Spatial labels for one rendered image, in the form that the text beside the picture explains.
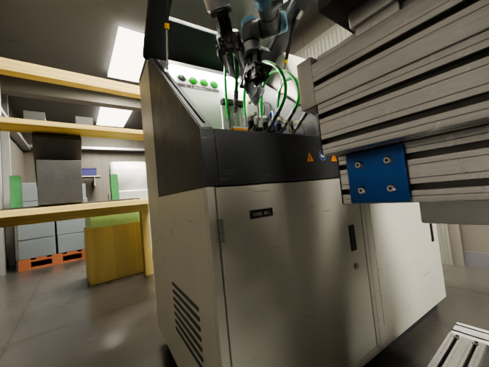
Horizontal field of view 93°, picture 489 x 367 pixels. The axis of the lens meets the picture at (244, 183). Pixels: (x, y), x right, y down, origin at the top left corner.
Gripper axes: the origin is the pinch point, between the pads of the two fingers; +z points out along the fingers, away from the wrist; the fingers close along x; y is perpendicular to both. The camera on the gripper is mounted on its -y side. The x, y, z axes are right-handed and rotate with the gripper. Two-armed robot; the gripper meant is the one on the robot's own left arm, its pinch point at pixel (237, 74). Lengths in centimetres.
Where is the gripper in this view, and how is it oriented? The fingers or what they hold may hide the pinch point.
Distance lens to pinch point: 94.5
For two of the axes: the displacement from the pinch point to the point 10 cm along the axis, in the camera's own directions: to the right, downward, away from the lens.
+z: 2.7, 7.1, 6.5
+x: 9.5, -3.2, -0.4
